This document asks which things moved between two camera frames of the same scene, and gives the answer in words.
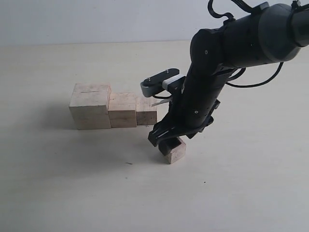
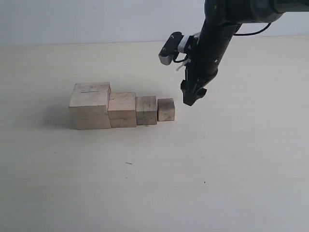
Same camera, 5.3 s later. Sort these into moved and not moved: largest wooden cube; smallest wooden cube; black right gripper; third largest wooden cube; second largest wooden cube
Moved: black right gripper; smallest wooden cube
Not moved: second largest wooden cube; third largest wooden cube; largest wooden cube
